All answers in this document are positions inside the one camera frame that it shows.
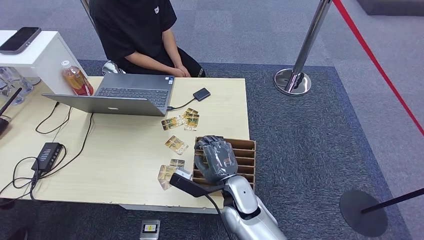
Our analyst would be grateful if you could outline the red barrier belt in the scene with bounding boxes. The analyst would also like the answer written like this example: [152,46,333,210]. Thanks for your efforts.
[332,0,424,138]

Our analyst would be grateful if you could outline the person's left hand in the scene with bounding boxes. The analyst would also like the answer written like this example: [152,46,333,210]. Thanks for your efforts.
[177,63,192,78]

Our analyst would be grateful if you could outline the black drive cable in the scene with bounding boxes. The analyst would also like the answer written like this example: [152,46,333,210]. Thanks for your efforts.
[167,96,197,112]

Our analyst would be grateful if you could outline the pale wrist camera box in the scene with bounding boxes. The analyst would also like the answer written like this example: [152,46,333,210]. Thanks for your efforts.
[174,167,194,181]

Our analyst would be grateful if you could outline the grey laptop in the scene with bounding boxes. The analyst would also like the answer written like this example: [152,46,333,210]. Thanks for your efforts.
[42,72,176,117]

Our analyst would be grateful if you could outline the black power hub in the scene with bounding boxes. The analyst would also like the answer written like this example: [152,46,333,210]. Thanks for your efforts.
[31,142,64,173]

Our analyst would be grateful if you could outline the chrome stanchion post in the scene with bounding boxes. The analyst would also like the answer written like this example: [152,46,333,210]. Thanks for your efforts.
[273,0,332,97]

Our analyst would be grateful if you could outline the black smartphone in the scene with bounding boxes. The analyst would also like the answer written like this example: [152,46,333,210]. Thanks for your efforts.
[0,26,43,55]

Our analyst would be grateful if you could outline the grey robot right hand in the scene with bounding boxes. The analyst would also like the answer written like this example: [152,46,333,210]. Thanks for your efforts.
[193,135,239,185]

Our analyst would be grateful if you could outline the white box shelf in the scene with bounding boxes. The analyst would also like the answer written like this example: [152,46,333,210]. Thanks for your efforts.
[0,30,89,96]

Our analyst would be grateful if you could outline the black router with antenna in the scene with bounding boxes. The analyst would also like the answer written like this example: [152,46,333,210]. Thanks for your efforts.
[0,87,23,137]

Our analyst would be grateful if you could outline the wooden card organizer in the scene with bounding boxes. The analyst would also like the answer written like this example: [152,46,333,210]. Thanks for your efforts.
[191,136,257,194]

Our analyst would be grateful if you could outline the light wooden desk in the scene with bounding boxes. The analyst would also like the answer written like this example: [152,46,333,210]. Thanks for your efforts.
[0,76,251,215]

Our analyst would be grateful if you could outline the chrome chair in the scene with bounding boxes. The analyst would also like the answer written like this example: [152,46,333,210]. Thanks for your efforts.
[80,0,127,76]

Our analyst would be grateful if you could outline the black laptop power cable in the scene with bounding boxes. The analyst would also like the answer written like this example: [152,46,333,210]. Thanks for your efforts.
[39,112,95,180]

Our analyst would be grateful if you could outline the dark blue rug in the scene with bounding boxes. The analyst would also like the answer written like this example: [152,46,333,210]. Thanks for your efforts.
[0,59,413,240]

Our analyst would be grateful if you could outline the clear plastic bottles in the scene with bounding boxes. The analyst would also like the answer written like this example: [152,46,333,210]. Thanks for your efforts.
[0,66,35,106]

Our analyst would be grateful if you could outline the black hub cables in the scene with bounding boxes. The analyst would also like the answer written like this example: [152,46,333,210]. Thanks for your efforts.
[0,156,41,201]

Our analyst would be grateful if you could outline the dark grey platform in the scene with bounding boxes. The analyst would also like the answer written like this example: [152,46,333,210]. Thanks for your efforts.
[355,0,424,17]

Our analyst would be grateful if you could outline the black stanchion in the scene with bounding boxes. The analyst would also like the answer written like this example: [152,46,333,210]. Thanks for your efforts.
[339,187,424,238]

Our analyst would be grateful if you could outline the person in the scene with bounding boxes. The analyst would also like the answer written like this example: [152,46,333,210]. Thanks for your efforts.
[88,0,207,78]

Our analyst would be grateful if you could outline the orange drink bottle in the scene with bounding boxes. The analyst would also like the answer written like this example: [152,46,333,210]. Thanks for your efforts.
[61,60,95,97]

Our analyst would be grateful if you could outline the black external drive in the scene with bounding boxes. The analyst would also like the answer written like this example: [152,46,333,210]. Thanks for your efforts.
[193,87,212,102]

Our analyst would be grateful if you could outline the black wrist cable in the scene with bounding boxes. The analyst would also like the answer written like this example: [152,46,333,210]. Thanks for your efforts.
[204,194,233,240]

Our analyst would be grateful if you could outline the person's right hand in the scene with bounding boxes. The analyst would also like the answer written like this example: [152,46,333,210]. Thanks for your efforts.
[166,65,185,78]

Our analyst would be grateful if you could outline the black camera bracket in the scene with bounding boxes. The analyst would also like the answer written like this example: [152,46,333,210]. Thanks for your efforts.
[169,172,226,199]

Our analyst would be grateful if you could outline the grey floor device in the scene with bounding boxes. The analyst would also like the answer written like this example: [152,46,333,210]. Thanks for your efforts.
[139,219,161,240]

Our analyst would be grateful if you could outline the black looped cable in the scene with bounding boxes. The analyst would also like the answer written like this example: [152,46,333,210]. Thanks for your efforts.
[35,101,73,135]

